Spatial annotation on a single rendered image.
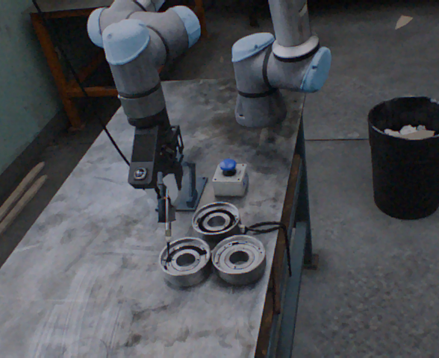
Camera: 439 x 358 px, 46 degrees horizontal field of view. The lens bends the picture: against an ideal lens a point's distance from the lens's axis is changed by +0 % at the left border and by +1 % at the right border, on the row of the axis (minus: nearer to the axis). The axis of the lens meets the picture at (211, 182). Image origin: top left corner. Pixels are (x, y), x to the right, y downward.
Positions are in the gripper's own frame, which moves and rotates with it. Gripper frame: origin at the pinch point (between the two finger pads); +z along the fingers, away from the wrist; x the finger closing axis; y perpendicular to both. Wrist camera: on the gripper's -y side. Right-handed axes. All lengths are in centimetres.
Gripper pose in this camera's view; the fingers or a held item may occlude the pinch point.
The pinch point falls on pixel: (166, 204)
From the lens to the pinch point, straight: 102.5
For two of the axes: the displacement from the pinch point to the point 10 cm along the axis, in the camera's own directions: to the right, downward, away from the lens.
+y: 2.2, -6.1, 7.6
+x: -9.6, 0.0, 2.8
